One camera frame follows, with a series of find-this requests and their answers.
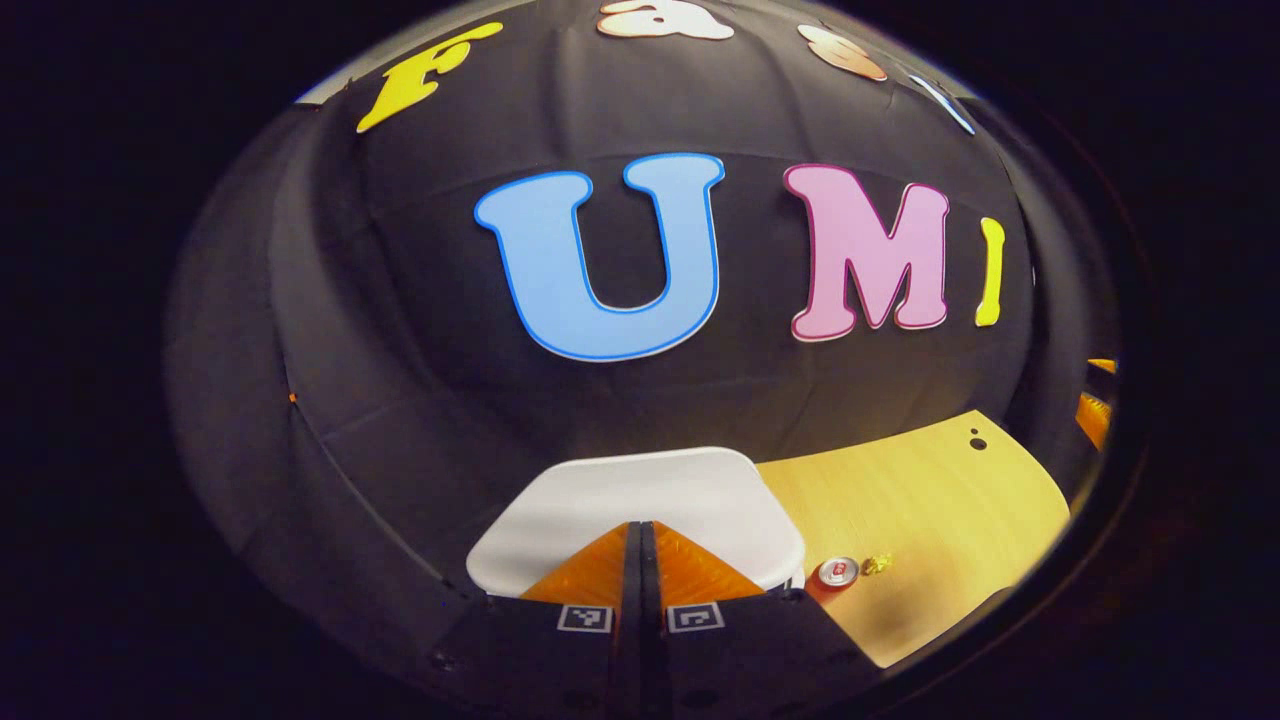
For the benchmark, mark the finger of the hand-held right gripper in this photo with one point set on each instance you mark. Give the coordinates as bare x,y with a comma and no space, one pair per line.
1095,420
1104,366

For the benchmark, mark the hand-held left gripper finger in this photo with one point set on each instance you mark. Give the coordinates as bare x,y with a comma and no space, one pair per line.
632,640
652,640

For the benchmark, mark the white desktop garbage bin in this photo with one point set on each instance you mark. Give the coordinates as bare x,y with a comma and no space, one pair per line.
640,490

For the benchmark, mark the red pop can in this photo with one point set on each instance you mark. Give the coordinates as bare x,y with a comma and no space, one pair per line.
838,572

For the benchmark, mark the yellow paper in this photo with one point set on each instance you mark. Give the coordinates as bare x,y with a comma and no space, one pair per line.
877,565

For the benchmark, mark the black backdrop cloth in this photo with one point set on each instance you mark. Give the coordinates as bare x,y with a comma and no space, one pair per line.
400,350

